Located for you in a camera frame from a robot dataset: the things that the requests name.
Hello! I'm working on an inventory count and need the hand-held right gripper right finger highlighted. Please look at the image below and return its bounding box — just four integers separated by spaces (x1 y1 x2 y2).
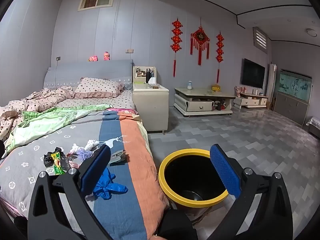
207 144 293 240

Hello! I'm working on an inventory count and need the yellow rimmed black bin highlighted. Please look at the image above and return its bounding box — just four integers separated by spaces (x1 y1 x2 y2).
158 148 229 222

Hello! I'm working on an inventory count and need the red diamond tassel decoration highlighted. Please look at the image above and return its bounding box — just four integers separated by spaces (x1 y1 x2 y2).
190 17 210 66

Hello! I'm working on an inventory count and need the blue rubber glove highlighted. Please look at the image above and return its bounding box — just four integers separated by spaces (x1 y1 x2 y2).
92 167 128 200

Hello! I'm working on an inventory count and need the white standing air conditioner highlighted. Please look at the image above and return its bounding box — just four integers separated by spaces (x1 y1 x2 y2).
269 64 277 97

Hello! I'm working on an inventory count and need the black plastic bag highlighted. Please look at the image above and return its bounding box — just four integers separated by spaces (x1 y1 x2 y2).
44 147 63 168

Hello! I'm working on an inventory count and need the green floral quilt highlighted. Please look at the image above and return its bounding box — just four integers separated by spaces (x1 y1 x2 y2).
5 104 113 153

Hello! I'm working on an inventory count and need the cream nightstand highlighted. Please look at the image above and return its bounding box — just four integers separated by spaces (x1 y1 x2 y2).
132 66 170 133

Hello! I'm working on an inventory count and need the pink cloth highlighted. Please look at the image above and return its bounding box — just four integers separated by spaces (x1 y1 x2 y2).
107 108 135 114

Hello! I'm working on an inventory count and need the small high window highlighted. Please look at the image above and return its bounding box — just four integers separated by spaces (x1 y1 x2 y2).
77 0 115 12

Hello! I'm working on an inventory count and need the pink dotted quilt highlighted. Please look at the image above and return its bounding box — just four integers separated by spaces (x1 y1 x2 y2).
0 86 74 140

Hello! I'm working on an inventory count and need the cream coffee table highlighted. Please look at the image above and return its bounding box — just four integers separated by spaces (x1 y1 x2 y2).
174 87 237 117

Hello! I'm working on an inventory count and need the cream television stand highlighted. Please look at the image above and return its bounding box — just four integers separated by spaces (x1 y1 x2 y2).
235 92 269 109

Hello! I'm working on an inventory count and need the grey blue orange striped bedsheet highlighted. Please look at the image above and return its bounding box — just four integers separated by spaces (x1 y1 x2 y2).
0 107 170 240

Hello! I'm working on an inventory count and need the pink dotted pillow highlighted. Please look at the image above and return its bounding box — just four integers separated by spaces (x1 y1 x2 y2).
74 77 125 99

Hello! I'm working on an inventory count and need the green yellow snack wrapper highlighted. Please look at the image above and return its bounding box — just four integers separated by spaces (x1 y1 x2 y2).
51 151 67 175

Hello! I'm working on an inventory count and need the person's black trouser leg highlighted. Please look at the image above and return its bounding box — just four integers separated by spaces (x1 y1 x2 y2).
155 209 199 240

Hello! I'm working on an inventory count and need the black wall television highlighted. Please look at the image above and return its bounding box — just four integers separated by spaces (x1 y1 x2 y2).
240 58 266 89

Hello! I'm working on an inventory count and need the window with grey blinds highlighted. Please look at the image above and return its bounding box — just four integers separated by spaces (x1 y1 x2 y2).
252 26 268 54

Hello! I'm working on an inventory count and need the white cloth covered furniture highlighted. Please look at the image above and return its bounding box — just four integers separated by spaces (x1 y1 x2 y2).
306 116 320 138

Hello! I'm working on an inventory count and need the grey upholstered bed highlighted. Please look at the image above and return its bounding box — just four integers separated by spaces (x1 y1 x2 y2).
0 59 170 240

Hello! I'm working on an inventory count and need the grey snack packet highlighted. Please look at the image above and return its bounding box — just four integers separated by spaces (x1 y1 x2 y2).
109 149 128 165

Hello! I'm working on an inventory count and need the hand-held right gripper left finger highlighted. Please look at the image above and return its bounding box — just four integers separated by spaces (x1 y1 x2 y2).
27 144 118 240

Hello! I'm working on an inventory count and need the white crumpled tissue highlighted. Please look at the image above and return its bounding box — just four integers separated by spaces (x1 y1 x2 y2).
85 139 100 150
75 146 92 160

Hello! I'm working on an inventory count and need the white dotted fitted sheet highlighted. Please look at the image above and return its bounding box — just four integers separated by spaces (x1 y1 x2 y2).
55 90 137 110

